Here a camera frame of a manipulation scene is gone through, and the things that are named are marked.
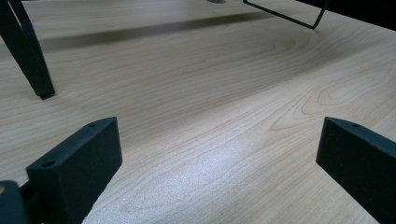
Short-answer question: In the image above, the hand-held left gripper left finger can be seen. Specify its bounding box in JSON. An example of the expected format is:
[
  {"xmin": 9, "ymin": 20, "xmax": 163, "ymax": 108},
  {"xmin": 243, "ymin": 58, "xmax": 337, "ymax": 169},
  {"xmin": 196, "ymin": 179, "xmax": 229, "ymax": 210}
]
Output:
[{"xmin": 26, "ymin": 117, "xmax": 123, "ymax": 224}]

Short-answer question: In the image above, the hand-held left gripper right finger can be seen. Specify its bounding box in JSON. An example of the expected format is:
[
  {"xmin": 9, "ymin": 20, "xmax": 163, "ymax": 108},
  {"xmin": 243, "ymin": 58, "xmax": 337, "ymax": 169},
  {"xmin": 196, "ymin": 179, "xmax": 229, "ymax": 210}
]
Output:
[{"xmin": 315, "ymin": 117, "xmax": 396, "ymax": 224}]

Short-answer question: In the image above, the black metal stand leg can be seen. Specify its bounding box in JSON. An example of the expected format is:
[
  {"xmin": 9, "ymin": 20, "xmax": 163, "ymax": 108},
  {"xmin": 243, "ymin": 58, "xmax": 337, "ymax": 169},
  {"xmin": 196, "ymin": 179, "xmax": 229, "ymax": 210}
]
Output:
[{"xmin": 0, "ymin": 0, "xmax": 56, "ymax": 101}]

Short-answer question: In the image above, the thin black wire frame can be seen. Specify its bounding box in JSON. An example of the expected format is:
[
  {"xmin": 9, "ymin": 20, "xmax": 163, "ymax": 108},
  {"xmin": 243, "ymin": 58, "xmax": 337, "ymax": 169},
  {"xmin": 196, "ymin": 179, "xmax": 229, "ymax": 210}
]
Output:
[{"xmin": 242, "ymin": 0, "xmax": 332, "ymax": 31}]

